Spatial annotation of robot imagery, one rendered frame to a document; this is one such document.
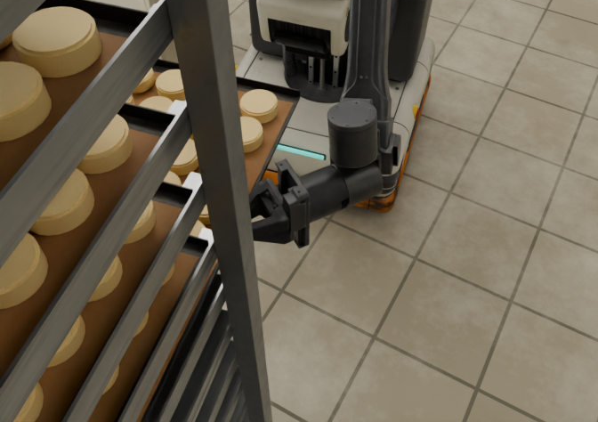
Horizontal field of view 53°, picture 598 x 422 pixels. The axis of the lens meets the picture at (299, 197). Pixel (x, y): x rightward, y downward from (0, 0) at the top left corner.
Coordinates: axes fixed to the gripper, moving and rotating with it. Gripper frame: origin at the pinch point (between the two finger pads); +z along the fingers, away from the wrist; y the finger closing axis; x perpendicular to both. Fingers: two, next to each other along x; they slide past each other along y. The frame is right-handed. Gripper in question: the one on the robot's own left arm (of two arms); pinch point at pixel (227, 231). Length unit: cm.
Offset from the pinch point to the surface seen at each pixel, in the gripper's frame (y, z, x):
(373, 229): 99, -60, 48
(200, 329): 0.9, 7.2, -9.9
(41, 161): -34.6, 13.0, -16.1
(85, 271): -25.4, 13.5, -16.6
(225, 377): 18.9, 5.7, -8.4
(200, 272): -7.4, 5.5, -8.6
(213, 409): 18.9, 8.7, -11.6
